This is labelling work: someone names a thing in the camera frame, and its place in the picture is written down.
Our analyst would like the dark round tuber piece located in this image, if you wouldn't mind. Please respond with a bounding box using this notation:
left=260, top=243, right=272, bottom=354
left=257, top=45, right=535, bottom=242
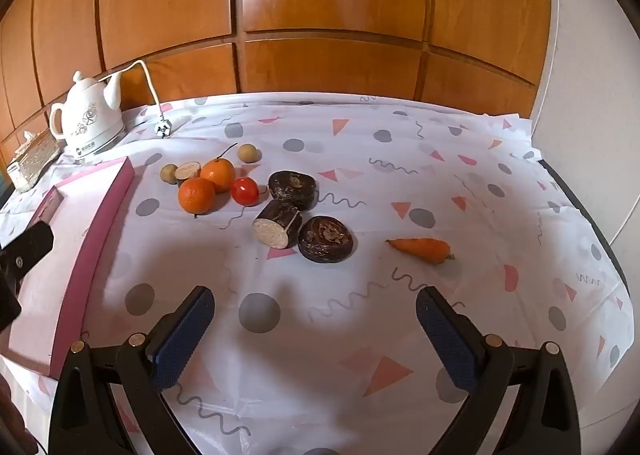
left=268, top=170, right=317, bottom=212
left=298, top=216, right=355, bottom=264

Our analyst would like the white power cord with plug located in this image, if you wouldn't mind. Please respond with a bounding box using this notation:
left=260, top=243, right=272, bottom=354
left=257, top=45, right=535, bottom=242
left=115, top=59, right=175, bottom=140

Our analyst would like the large dark cut tuber piece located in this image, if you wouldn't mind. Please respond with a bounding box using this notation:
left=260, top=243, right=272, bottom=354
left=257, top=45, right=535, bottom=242
left=252, top=200, right=304, bottom=250

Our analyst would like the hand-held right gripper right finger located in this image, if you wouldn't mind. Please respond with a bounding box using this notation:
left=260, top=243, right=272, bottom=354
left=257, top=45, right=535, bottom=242
left=415, top=286, right=583, bottom=455

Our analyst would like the white patterned tablecloth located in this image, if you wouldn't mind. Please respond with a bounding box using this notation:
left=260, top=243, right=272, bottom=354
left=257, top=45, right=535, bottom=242
left=0, top=92, right=636, bottom=455

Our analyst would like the orange carrot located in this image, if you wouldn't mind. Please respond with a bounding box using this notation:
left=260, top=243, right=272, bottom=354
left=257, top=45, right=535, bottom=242
left=385, top=238, right=456, bottom=266

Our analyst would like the white ceramic electric kettle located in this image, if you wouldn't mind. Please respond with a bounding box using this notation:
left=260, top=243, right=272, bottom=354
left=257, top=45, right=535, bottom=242
left=49, top=70, right=126, bottom=161

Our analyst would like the person's left hand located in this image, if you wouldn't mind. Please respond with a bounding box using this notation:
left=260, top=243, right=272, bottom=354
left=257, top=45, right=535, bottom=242
left=0, top=377, right=39, bottom=455

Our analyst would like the red tomato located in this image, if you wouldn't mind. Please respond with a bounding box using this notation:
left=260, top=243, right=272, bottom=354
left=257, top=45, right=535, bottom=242
left=230, top=176, right=260, bottom=206

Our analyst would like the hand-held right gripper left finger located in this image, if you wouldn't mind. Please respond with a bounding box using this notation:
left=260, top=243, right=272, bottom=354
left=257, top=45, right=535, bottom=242
left=48, top=285, right=216, bottom=455

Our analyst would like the pink shallow box tray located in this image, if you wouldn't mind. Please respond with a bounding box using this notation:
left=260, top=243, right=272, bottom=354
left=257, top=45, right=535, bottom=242
left=0, top=156, right=136, bottom=378

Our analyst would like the orange mandarin with stem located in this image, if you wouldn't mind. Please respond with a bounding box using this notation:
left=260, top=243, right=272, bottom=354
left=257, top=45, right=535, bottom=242
left=200, top=142, right=239, bottom=194

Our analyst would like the silver ornate tissue box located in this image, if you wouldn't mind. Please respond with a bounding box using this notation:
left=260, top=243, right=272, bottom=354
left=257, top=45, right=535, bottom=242
left=7, top=131, right=60, bottom=193

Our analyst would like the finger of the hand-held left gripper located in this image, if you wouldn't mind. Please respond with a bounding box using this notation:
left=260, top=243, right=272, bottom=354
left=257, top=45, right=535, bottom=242
left=0, top=222, right=55, bottom=282

